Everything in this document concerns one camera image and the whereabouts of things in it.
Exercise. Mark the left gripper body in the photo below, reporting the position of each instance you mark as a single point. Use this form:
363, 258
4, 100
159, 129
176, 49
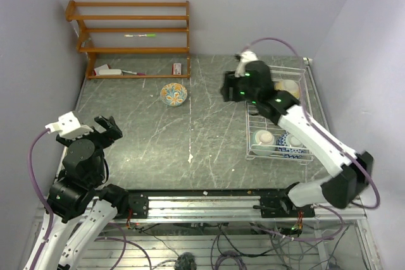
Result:
99, 145

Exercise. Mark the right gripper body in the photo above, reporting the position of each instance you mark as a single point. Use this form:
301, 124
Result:
246, 93

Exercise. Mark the yellow sun blue rim bowl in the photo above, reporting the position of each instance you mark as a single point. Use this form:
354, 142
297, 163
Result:
290, 86

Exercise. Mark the blue orange floral bowl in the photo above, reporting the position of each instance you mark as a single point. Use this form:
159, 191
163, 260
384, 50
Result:
173, 94

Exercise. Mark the light teal bowl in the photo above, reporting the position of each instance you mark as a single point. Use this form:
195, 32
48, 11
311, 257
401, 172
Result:
262, 143

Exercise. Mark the red patterned bowl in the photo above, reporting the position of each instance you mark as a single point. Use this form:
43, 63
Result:
290, 147

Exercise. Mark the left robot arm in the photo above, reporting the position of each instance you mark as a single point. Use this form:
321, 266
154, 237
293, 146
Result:
79, 203

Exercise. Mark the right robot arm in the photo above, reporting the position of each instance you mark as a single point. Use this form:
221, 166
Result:
349, 172

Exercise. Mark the wooden shelf rack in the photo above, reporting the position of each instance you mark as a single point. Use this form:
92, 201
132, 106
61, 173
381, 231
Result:
85, 44

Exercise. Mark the white case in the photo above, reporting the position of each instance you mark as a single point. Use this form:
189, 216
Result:
110, 72

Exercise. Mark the red white card box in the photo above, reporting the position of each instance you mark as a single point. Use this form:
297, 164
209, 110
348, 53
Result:
176, 69

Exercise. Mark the red white small box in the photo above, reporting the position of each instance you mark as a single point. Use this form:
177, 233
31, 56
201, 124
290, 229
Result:
96, 71

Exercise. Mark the pink white pen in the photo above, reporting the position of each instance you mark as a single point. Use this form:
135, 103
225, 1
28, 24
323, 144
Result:
133, 73

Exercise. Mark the green white pen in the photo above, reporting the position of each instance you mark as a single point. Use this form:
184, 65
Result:
139, 35

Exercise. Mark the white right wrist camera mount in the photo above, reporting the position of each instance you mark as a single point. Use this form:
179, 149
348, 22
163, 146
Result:
244, 58

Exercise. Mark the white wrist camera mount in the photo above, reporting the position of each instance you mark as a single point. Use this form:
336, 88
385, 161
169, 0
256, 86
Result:
68, 126
244, 58

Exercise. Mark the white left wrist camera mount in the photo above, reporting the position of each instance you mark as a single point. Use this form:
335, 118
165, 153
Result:
68, 126

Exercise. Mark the white wire dish rack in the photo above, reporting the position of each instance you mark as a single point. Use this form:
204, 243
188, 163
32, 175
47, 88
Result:
256, 123

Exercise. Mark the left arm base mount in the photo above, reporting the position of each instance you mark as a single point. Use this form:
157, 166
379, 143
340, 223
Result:
134, 205

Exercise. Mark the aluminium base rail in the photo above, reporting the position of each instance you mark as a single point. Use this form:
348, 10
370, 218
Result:
210, 209

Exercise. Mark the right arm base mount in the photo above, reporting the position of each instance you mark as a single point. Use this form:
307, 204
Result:
274, 203

